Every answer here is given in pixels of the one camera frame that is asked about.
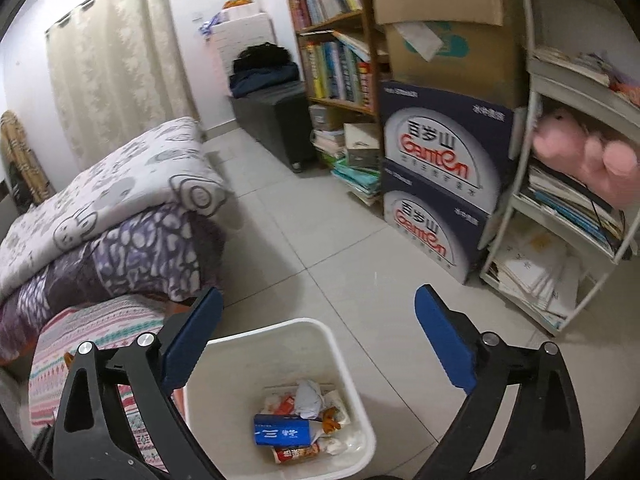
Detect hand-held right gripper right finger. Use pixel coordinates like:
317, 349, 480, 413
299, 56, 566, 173
413, 283, 587, 480

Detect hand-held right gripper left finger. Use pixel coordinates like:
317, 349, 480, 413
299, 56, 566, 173
50, 286, 225, 480

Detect white plastic bin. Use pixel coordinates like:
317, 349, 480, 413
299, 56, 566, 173
182, 318, 377, 479

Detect small blue white carton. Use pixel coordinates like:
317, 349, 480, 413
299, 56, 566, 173
253, 413, 321, 447

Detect small white tissue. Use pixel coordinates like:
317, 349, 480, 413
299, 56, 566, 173
295, 380, 327, 419

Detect striped patterned cloth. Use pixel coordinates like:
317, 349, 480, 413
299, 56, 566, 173
27, 294, 189, 472

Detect orange white packet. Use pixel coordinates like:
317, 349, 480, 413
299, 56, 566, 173
264, 393, 301, 417

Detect blue printed water carton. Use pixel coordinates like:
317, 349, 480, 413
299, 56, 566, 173
377, 80, 517, 212
380, 160, 494, 286

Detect stack of white papers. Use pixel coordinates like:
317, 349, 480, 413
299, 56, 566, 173
492, 220, 584, 322

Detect white plastic wrapper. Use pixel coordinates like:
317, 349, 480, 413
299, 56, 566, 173
319, 435, 352, 457

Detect stack of flat books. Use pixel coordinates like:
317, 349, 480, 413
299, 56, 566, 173
309, 105, 385, 207

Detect white bunny print quilt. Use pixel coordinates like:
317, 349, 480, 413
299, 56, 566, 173
0, 116, 234, 301

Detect stack of books in rack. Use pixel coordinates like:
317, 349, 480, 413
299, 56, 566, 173
520, 164, 627, 257

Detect small beige box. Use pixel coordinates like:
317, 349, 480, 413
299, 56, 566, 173
343, 122, 384, 169

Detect pink plush toy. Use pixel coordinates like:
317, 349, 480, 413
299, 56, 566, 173
532, 107, 640, 209

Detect dark storage bench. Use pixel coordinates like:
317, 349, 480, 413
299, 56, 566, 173
229, 80, 319, 176

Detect folded bamboo mat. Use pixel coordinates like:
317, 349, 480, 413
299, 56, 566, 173
0, 110, 57, 212

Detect white metal rack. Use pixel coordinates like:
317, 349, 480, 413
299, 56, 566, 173
479, 0, 640, 337

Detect dark blue clothes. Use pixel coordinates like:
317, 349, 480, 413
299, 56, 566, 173
228, 62, 304, 97

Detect cream lace curtain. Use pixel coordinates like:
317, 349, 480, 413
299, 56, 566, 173
45, 0, 202, 172

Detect pink cloth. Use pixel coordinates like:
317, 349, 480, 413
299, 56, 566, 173
212, 35, 236, 82

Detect row of thick upright books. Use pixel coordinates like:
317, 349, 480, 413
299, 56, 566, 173
302, 31, 377, 107

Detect wooden bookshelf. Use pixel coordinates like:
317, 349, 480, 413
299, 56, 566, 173
279, 0, 397, 202

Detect brown cardboard box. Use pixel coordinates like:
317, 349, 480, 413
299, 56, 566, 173
372, 0, 532, 107

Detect papers on rack shelf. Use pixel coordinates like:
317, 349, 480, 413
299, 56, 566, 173
534, 44, 640, 107

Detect white drawer cabinet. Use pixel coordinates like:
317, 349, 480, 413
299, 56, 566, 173
215, 10, 279, 82

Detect blue white cloth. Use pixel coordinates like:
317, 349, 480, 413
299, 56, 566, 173
197, 12, 224, 37

